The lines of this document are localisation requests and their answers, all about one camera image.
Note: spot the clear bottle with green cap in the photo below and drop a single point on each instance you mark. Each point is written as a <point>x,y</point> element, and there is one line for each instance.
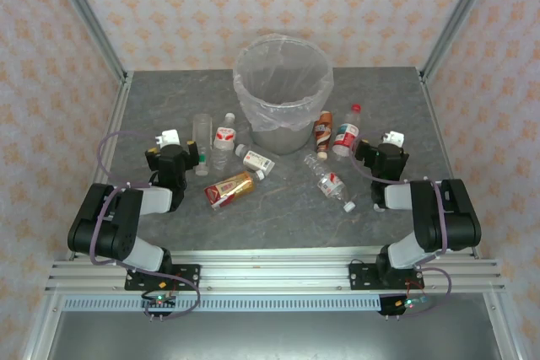
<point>201,132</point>

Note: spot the red cap bottle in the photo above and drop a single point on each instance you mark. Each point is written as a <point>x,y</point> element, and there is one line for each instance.
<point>347,132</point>

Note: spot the water bottle red white label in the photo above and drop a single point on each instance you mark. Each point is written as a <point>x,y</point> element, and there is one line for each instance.
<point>223,141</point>

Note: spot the crushed clear bottle white cap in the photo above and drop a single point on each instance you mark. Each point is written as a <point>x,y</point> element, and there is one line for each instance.
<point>331,183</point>

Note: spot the bottle brown white label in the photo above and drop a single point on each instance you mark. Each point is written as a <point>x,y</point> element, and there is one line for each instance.
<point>324,132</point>

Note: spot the orange snack can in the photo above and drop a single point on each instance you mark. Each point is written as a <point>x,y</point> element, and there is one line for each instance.
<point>230,187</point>

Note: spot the small bottle white label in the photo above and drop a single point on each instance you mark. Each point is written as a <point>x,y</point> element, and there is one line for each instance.
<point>257,160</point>

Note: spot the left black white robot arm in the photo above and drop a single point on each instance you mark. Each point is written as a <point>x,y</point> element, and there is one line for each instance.
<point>105,229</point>

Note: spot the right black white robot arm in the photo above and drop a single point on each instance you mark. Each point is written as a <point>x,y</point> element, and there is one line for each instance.
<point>455,225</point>

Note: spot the clear plastic bin liner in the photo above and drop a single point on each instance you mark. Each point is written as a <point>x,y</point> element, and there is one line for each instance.
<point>249,103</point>

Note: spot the grey metal bin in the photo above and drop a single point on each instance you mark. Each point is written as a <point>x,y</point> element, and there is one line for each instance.
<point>278,141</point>

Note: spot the left circuit board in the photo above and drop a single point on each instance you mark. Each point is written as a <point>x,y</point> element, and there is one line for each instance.
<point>160,302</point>

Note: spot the circuit board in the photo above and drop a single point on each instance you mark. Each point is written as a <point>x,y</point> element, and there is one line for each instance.
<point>405,304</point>
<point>160,302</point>

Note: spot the right circuit board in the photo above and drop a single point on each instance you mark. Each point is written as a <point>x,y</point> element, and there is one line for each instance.
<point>405,304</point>

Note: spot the grey metal panel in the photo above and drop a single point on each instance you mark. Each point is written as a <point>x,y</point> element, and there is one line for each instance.
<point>270,334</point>

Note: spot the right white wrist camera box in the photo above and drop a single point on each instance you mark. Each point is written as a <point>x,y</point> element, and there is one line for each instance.
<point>396,138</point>

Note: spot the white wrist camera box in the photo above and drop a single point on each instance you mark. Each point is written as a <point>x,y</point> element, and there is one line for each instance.
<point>171,136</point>
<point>396,138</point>

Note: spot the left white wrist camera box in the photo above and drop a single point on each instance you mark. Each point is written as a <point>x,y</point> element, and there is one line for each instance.
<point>171,136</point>

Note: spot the right aluminium side rail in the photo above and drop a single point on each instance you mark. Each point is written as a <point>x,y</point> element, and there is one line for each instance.
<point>439,124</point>

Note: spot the aluminium side rail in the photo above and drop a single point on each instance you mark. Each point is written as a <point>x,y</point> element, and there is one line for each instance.
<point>439,124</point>
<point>114,124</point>

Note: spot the left aluminium side rail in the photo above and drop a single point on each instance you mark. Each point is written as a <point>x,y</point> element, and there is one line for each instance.
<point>114,124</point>

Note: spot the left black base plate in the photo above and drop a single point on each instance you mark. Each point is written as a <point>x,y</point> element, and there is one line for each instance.
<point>190,277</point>

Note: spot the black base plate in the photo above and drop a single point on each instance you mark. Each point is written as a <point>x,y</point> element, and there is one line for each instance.
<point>363,277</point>
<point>190,277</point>

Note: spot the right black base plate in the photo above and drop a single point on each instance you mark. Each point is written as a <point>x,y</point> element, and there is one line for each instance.
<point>363,277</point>

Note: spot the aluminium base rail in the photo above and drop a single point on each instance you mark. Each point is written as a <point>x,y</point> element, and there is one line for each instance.
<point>274,271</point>

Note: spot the right aluminium frame post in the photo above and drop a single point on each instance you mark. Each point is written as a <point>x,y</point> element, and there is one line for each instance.
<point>460,14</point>

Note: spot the aluminium frame post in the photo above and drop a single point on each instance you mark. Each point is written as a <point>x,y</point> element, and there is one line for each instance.
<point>460,14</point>
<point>84,14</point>

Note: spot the left aluminium frame post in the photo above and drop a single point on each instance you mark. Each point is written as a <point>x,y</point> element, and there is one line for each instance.
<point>84,14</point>

